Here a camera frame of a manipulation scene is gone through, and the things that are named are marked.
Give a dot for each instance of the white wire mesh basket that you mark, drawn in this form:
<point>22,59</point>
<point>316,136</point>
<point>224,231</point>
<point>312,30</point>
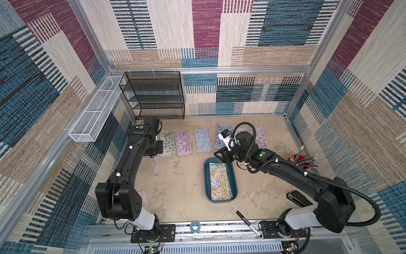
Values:
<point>92,120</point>

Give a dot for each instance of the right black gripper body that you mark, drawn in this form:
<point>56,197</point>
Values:
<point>222,155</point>

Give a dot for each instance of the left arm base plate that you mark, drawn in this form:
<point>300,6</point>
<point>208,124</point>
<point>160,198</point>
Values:
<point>165,233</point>

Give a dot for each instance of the light blue sticker sheet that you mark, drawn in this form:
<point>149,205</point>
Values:
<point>202,140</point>

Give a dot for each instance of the black wire mesh shelf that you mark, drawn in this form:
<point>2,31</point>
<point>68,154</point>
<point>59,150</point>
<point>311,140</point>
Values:
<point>156,94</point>

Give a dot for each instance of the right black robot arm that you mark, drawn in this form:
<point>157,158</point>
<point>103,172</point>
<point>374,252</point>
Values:
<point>333,204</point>

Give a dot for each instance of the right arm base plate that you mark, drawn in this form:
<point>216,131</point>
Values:
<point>270,230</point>

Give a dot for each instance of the black stapler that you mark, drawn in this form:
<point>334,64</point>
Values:
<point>298,199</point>

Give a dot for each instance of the red pencil cup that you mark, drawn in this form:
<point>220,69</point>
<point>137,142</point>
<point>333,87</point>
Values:
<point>303,161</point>

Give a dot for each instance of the white cable duct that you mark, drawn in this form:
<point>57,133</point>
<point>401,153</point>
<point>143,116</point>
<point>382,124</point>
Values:
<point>220,248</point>

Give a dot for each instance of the penguin sticker sheet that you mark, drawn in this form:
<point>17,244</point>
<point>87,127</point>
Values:
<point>219,143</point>

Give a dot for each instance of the blue tape roll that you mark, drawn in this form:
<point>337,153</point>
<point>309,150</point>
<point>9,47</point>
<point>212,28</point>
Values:
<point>195,226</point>

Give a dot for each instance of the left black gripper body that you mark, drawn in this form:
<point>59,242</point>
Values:
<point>156,148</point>

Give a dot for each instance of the green sticker sheet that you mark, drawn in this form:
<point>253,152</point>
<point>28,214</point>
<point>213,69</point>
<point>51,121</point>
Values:
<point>168,144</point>

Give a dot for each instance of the pink purple sticker sheet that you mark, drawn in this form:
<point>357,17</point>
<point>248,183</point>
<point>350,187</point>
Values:
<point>183,144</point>

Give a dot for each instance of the pink pastel sticker sheet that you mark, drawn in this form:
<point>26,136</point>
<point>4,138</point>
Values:
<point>156,165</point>

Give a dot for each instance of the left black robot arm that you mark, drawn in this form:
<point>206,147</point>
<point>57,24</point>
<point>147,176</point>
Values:
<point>117,197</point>

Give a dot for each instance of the pink calculator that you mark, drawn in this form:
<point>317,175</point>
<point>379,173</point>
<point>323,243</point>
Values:
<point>143,196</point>

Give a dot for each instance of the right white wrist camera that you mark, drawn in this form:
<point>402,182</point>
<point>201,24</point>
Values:
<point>228,139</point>

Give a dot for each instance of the lilac character sticker sheet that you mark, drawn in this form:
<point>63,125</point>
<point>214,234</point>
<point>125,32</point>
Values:
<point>261,138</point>

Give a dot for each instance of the black marker pen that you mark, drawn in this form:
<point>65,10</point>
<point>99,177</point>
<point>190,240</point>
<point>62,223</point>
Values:
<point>249,224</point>

